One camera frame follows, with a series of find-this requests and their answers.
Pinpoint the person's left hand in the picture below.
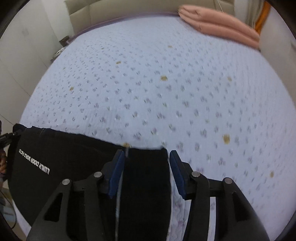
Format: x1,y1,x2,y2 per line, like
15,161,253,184
0,150,7,175

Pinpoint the grey bedside table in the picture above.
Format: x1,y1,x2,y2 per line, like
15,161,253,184
50,36,70,63

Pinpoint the bed with floral quilt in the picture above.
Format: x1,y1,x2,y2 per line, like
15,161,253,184
20,16,295,240

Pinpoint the orange and beige curtain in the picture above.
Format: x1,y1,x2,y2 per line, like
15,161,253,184
245,0,271,34

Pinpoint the black hooded jacket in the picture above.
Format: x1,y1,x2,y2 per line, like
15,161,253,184
8,125,171,240

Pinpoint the beige padded headboard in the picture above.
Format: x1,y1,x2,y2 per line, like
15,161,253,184
64,0,234,34

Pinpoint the folded pink blanket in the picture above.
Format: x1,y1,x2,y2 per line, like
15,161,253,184
178,5,260,49

